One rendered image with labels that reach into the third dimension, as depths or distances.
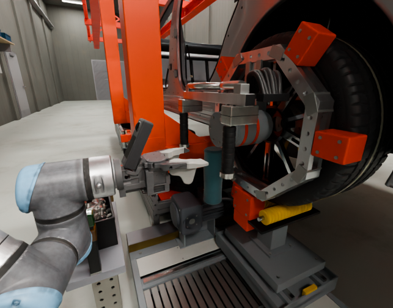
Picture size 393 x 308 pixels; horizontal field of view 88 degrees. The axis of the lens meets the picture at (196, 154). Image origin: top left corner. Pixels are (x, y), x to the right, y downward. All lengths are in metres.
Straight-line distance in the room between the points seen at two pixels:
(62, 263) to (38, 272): 0.04
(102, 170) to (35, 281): 0.19
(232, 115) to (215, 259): 0.95
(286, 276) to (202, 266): 0.44
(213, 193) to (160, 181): 0.48
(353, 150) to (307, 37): 0.31
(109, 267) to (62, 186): 0.41
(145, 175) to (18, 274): 0.25
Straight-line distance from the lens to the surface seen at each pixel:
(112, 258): 0.82
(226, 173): 0.58
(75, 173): 0.46
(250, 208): 0.90
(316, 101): 0.63
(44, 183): 0.46
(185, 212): 1.10
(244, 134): 0.73
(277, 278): 1.07
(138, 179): 0.49
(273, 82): 0.60
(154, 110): 1.09
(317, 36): 0.67
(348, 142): 0.60
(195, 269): 1.26
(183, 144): 0.87
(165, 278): 1.23
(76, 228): 0.51
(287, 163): 0.85
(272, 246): 1.16
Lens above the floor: 0.99
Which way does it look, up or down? 18 degrees down
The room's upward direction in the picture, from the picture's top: straight up
